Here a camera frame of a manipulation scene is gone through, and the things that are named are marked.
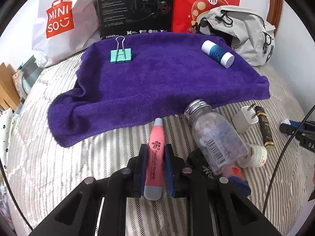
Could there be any blue white cylinder bottle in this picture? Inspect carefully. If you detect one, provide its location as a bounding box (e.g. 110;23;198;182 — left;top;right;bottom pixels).
201;40;234;69

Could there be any pink highlighter pen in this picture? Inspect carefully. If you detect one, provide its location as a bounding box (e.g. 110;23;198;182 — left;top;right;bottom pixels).
144;118;165;201

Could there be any black Horizon lighter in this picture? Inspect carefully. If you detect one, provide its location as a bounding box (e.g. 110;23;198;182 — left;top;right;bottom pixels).
187;149;217;180

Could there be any black gold perfume tube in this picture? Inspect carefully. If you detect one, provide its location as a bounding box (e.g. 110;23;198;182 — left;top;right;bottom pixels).
255;106;274;150

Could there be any floral white pillow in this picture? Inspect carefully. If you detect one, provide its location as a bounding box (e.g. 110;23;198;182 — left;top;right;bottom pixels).
0;108;16;173

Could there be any teal binder clip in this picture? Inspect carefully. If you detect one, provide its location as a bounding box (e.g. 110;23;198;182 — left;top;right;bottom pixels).
110;36;132;63

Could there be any purple towel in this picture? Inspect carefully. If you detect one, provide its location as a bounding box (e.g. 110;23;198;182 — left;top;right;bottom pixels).
47;32;270;147

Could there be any white Miniso shopping bag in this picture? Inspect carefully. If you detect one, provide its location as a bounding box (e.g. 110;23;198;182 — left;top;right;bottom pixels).
32;0;101;68

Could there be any striped grey bed quilt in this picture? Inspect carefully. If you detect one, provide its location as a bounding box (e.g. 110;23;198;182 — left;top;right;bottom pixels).
6;54;314;235

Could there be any grey Nike backpack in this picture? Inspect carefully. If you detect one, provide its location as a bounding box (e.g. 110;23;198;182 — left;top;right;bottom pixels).
200;5;275;67

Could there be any wooden chair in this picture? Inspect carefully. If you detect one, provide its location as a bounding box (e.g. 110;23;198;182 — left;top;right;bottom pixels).
1;62;20;111

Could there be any blue cap vaseline jar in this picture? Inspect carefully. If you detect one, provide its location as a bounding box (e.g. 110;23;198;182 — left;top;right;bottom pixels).
222;164;251;197

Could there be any white tape roll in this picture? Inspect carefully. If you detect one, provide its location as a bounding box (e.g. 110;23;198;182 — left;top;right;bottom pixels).
236;144;268;168

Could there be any clear candy bottle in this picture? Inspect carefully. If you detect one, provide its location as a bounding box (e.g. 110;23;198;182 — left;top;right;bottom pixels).
184;100;249;175

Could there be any black cable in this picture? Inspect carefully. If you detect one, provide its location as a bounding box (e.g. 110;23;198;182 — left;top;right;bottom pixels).
261;104;315;215

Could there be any black headset box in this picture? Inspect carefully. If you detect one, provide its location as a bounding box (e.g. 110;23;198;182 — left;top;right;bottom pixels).
97;0;174;39

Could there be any white power adapter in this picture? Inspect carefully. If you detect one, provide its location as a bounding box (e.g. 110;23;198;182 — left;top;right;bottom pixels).
232;103;258;134

